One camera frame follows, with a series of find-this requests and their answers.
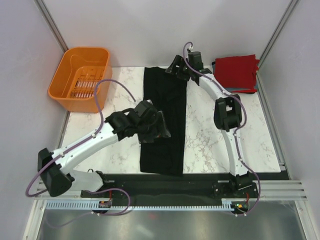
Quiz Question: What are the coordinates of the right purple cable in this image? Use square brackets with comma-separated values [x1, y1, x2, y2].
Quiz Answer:
[183, 41, 262, 218]

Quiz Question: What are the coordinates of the left aluminium frame post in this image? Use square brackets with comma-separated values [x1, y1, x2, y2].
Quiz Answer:
[34, 0, 69, 53]

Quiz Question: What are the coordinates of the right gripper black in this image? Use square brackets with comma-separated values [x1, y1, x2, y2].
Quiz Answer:
[165, 54, 193, 81]

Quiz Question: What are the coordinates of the folded grey blue t shirt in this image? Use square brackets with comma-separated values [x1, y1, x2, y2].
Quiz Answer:
[211, 59, 259, 94]

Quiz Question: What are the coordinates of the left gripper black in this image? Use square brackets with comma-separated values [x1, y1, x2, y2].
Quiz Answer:
[137, 111, 170, 144]

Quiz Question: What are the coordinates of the folded red t shirt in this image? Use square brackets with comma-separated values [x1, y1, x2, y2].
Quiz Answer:
[212, 53, 261, 91]

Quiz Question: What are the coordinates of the white slotted cable duct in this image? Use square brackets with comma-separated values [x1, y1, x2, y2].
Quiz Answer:
[45, 199, 235, 211]

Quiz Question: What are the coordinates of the right aluminium frame post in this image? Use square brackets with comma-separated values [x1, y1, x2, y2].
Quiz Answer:
[258, 0, 300, 68]

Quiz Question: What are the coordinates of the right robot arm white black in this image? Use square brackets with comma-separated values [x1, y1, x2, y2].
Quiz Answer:
[165, 51, 259, 198]

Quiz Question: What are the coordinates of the purple cable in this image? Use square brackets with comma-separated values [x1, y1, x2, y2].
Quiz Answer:
[25, 79, 137, 216]
[183, 41, 262, 218]

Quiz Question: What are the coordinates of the orange plastic basket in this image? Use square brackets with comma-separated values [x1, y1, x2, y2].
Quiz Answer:
[47, 46, 113, 113]

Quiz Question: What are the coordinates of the aluminium frame post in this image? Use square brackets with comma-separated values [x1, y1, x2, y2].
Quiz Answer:
[258, 0, 300, 68]
[34, 0, 69, 53]

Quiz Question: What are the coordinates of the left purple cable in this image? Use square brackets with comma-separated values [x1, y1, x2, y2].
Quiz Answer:
[25, 79, 137, 216]

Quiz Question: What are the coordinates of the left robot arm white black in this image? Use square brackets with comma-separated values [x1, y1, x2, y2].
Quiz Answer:
[37, 100, 171, 197]

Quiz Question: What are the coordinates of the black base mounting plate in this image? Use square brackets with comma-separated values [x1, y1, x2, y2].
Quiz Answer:
[80, 173, 259, 207]

